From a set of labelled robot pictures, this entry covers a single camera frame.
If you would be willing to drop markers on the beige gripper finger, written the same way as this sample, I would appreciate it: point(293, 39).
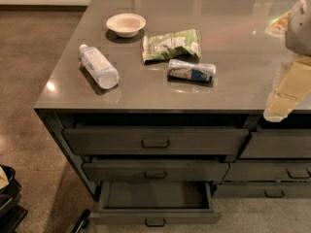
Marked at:
point(291, 84)

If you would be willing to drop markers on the grey drawer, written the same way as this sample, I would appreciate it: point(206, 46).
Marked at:
point(261, 190)
point(155, 204)
point(268, 172)
point(155, 139)
point(155, 169)
point(278, 143)

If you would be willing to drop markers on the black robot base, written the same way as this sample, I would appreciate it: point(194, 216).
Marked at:
point(11, 213)

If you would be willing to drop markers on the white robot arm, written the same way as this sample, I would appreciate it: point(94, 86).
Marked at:
point(295, 27)

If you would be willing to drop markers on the crushed silver blue can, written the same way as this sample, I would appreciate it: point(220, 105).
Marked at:
point(196, 72)

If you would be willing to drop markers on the green chip bag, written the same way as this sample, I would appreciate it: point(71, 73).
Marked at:
point(170, 45)

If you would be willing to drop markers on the grey cabinet counter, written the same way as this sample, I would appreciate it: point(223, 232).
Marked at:
point(160, 92)

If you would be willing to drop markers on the white paper bowl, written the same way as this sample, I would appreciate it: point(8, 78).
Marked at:
point(126, 25)

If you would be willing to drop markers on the clear plastic water bottle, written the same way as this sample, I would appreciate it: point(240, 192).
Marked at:
point(102, 71)

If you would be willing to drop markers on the black bar foot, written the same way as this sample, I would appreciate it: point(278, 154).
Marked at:
point(82, 222)

